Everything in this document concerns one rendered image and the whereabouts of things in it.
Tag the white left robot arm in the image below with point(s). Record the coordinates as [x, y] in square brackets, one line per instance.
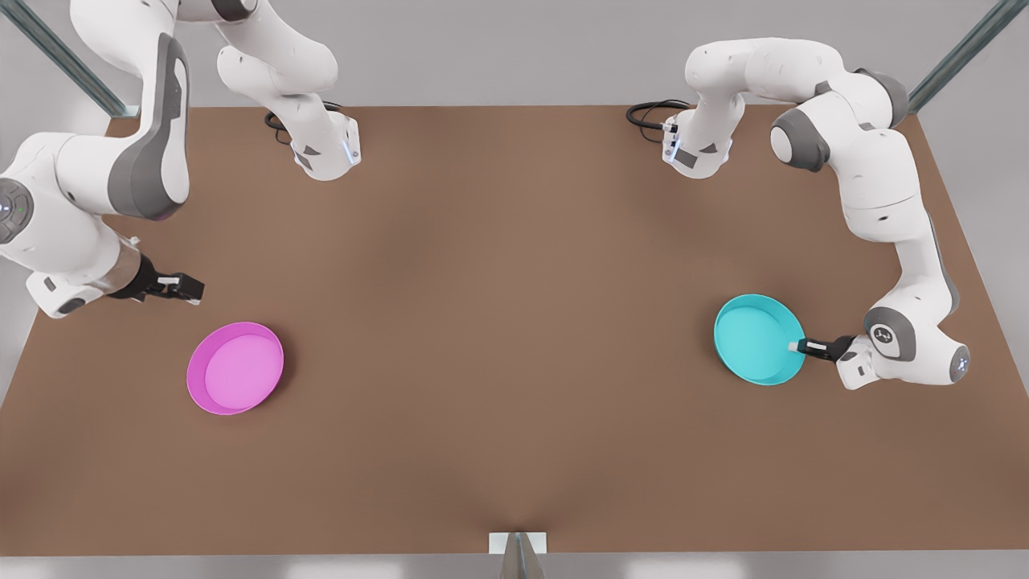
[884, 185]

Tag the silver frame post with foot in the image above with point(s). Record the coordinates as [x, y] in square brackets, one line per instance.
[519, 555]

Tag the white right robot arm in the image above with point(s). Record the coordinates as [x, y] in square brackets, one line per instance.
[153, 137]

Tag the blue plate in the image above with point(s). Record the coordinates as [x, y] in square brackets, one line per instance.
[756, 338]

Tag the pink plate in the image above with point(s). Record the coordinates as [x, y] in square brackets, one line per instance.
[235, 370]

